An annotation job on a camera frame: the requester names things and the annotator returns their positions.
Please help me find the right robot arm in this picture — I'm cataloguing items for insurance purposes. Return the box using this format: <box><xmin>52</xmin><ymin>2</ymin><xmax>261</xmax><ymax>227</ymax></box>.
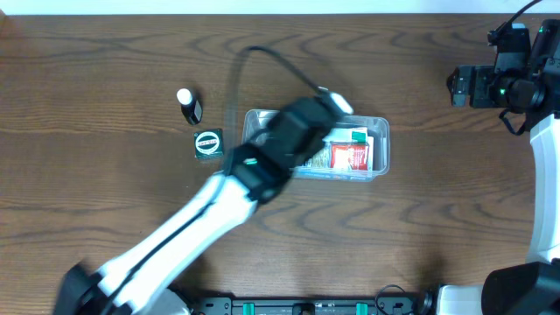
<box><xmin>434</xmin><ymin>19</ymin><xmax>559</xmax><ymax>314</ymax></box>

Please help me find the white green medicine box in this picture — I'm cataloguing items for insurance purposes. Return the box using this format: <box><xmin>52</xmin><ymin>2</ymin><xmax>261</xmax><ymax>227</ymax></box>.
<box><xmin>323</xmin><ymin>127</ymin><xmax>374</xmax><ymax>146</ymax></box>

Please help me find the black bottle white cap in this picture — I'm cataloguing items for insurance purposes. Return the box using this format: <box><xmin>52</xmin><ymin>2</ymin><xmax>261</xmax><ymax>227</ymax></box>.
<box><xmin>176</xmin><ymin>88</ymin><xmax>203</xmax><ymax>125</ymax></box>

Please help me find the dark green square box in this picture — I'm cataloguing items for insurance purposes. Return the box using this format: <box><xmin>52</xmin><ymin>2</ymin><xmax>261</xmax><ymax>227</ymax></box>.
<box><xmin>193</xmin><ymin>129</ymin><xmax>224</xmax><ymax>160</ymax></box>

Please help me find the clear plastic container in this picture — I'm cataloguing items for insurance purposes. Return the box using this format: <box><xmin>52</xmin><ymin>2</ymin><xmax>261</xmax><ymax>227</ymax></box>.
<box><xmin>239</xmin><ymin>108</ymin><xmax>390</xmax><ymax>183</ymax></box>

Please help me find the red white Panadol box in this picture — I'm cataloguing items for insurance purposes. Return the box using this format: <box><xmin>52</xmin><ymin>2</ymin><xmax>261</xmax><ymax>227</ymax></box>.
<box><xmin>331</xmin><ymin>143</ymin><xmax>369</xmax><ymax>171</ymax></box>

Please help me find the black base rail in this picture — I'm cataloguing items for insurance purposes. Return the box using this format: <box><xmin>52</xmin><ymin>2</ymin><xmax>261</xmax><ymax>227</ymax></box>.
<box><xmin>186</xmin><ymin>293</ymin><xmax>436</xmax><ymax>315</ymax></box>

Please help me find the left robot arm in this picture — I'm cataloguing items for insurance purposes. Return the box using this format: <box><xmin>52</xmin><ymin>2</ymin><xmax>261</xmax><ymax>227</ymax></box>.
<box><xmin>53</xmin><ymin>95</ymin><xmax>353</xmax><ymax>314</ymax></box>

